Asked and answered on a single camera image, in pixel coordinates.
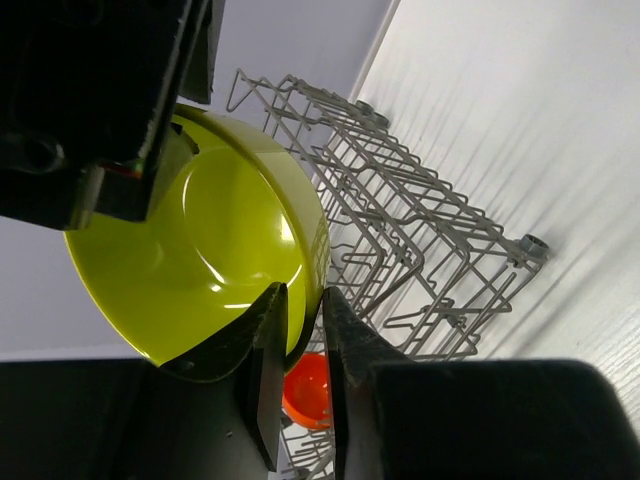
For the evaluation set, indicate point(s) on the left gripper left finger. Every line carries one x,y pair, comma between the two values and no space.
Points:
210,413

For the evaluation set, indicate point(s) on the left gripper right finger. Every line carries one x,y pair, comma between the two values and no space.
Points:
396,418

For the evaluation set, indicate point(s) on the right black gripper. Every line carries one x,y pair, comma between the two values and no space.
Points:
88,95

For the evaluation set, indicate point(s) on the orange bowl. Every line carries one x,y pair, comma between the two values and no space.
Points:
305,392

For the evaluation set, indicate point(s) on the grey wire dish rack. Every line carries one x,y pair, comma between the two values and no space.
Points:
416,261

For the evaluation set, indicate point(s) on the lime green bowl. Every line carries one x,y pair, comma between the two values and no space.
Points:
239,216

